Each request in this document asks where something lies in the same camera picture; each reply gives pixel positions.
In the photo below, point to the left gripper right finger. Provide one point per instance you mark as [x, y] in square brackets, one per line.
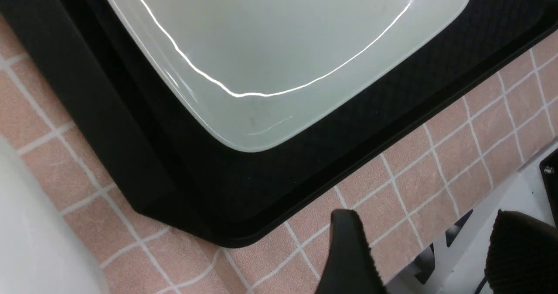
[523, 255]

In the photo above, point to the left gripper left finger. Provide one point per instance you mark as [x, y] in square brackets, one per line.
[349, 268]

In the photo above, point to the white square rice plate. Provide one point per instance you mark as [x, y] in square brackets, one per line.
[255, 73]

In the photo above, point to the pink checkered tablecloth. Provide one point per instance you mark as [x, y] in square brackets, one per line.
[406, 197]

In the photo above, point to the black plastic serving tray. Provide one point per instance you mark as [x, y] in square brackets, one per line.
[171, 169]

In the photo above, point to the large white plastic tub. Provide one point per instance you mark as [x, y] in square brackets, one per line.
[39, 252]

